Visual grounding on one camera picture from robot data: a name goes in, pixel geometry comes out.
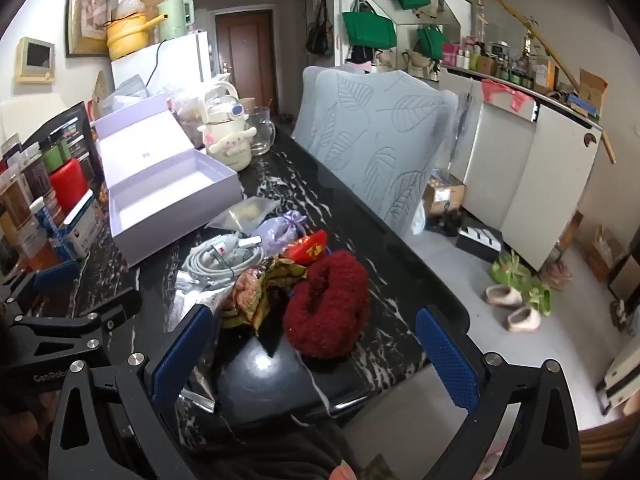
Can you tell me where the bamboo stick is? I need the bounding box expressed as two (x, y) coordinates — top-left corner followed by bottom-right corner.
(465, 0), (617, 165)

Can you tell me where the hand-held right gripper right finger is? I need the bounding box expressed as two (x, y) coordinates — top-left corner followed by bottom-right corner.
(416, 306), (583, 480)

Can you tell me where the red pouch with gold print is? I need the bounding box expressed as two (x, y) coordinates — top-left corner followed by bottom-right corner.
(287, 230), (329, 263)

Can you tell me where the lavender gift box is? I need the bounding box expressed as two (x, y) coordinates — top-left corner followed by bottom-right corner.
(94, 92), (244, 267)

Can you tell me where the open cardboard box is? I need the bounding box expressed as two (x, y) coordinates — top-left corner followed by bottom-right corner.
(570, 67), (608, 116)

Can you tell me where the yellow pot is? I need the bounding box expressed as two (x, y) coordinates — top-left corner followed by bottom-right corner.
(105, 12), (166, 61)

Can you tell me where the pink slipper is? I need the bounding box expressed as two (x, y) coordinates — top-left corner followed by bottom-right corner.
(505, 306), (542, 333)
(484, 285), (523, 307)

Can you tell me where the green label jar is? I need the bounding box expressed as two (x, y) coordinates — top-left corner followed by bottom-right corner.
(40, 140), (71, 173)

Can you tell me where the white fridge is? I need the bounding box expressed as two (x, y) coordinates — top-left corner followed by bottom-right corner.
(111, 30), (213, 98)

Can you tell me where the frosted clear snack packet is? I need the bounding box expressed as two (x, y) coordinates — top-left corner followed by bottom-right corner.
(207, 196), (282, 235)

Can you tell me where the white cabinet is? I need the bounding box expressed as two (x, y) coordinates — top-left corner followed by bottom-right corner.
(450, 67), (603, 273)

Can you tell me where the plastic bag with food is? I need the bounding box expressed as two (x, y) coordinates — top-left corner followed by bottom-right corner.
(170, 95), (211, 148)

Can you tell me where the grey plastic pouch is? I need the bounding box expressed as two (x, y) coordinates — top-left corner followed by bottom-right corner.
(97, 74), (151, 116)

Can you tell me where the black power cable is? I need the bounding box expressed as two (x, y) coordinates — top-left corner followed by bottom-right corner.
(145, 37), (168, 86)

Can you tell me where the blue and white box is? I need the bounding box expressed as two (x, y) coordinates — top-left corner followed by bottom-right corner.
(50, 190), (108, 261)

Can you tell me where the beige intercom panel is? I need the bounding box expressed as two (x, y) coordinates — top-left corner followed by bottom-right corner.
(15, 36), (56, 83)

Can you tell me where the red fluffy scrunchie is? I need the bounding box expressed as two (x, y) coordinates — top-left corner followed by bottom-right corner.
(282, 251), (371, 359)

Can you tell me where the gold framed picture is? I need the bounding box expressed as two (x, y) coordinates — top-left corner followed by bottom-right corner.
(66, 0), (112, 57)

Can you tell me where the black printed pouch bag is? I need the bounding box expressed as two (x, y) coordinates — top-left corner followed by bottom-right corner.
(22, 101), (103, 186)

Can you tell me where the glass mug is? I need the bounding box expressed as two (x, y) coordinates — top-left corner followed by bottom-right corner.
(245, 105), (277, 157)

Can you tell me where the purple sachet pouch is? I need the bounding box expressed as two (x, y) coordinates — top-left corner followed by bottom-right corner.
(250, 211), (308, 258)

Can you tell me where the person's left hand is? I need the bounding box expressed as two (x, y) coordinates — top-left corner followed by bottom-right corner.
(0, 387), (58, 456)

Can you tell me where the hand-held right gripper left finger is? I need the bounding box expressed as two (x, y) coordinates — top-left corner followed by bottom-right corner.
(48, 304), (216, 480)

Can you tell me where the light green electric kettle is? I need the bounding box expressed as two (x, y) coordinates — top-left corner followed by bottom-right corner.
(156, 0), (195, 41)

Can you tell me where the row of cosmetic bottles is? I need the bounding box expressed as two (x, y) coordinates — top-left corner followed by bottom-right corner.
(442, 35), (561, 93)

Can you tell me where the black box with white stripes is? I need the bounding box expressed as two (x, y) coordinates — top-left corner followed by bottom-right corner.
(456, 217), (505, 263)

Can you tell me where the red canister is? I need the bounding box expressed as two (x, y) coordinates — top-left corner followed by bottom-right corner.
(49, 158), (91, 216)

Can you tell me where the clear plastic bag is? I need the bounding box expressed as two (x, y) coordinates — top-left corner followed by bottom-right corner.
(170, 270), (236, 331)

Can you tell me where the black hanging bag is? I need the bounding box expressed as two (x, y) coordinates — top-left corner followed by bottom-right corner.
(306, 0), (335, 57)

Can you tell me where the green slipper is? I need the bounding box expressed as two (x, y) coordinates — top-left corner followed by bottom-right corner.
(489, 252), (531, 286)
(522, 285), (553, 317)

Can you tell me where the pink cloth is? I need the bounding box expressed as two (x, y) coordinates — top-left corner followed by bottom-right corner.
(481, 80), (536, 113)

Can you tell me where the woven fan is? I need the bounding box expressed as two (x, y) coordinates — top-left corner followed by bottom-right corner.
(91, 70), (112, 111)

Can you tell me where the white cable coil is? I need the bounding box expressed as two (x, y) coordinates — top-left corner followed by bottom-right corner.
(182, 232), (263, 291)

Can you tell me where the brown door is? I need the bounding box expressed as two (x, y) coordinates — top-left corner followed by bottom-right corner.
(215, 10), (275, 106)

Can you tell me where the cream kettle-shaped bottle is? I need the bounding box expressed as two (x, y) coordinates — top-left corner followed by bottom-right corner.
(197, 81), (258, 170)

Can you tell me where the colourful foil snack packet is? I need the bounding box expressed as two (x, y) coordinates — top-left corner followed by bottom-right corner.
(222, 256), (308, 331)

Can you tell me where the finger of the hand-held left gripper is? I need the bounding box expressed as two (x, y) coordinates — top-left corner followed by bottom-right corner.
(10, 287), (143, 356)
(0, 260), (81, 311)

